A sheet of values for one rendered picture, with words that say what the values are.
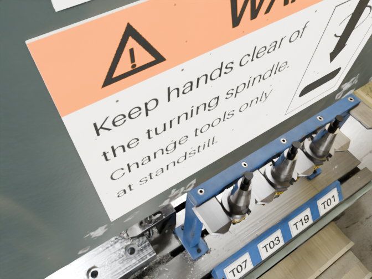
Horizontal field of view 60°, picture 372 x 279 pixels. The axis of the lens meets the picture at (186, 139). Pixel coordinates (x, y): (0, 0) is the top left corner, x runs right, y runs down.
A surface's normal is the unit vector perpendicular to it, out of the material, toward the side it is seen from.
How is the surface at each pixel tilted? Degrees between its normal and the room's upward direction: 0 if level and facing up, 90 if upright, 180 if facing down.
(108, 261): 0
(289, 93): 90
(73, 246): 90
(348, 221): 24
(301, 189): 0
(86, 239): 90
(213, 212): 0
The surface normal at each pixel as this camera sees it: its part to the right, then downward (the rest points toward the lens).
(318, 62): 0.55, 0.71
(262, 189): 0.04, -0.55
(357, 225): -0.31, -0.32
